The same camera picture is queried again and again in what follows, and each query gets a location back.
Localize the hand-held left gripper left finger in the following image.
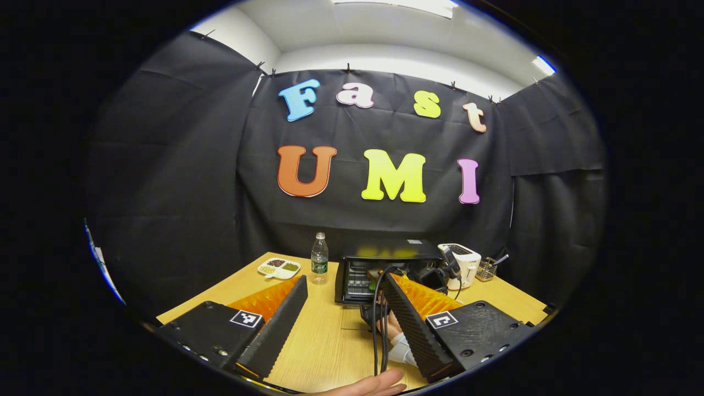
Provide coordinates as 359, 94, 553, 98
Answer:
157, 275, 309, 381

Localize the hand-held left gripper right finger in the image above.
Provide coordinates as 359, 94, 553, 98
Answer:
382, 273, 537, 384

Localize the black electric oven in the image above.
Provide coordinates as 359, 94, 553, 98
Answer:
334, 239, 446, 331

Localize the white toaster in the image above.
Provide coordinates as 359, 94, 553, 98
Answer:
437, 243, 482, 290

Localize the white divided seasoning dish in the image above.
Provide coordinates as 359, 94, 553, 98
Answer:
257, 257, 301, 280

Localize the black backdrop cloth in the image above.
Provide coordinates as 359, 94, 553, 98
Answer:
82, 30, 608, 320

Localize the row of black cloth clips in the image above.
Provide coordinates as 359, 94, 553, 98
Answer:
201, 30, 542, 105

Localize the large ceiling light panel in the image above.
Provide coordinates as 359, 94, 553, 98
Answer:
333, 0, 460, 20

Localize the black cable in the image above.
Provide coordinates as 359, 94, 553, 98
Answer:
372, 266, 408, 376

